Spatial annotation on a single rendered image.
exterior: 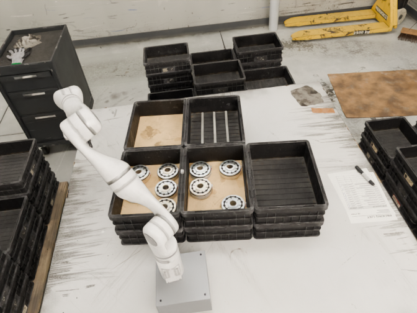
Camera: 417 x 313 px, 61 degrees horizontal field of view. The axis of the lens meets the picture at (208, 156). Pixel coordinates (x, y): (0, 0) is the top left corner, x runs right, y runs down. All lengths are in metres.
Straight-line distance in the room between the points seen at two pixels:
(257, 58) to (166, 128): 1.43
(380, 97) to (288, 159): 2.13
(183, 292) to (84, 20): 3.97
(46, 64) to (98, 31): 2.17
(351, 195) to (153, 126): 1.10
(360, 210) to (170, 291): 0.95
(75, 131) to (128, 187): 0.23
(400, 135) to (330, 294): 1.69
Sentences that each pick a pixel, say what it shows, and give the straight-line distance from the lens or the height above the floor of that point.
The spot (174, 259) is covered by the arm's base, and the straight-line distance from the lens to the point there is 1.32.
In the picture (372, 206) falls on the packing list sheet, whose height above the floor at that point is 0.70.
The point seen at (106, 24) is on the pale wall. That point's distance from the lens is 4.85.
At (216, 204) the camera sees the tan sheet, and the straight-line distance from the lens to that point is 1.59.
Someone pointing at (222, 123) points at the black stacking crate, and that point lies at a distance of 1.97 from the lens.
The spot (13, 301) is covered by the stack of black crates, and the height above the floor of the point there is 0.31.
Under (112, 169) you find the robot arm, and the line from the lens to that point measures 1.13.
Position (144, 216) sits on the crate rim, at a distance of 1.48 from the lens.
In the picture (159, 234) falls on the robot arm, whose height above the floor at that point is 1.12.
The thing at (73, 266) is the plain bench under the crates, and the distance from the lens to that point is 1.72.
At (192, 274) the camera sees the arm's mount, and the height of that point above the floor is 0.81.
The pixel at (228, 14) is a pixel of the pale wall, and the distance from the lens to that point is 4.82.
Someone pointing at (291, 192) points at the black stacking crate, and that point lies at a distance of 1.64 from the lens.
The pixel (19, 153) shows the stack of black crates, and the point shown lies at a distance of 2.74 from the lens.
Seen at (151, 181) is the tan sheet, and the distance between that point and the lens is 1.72.
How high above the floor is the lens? 2.09
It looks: 45 degrees down
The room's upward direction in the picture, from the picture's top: 6 degrees counter-clockwise
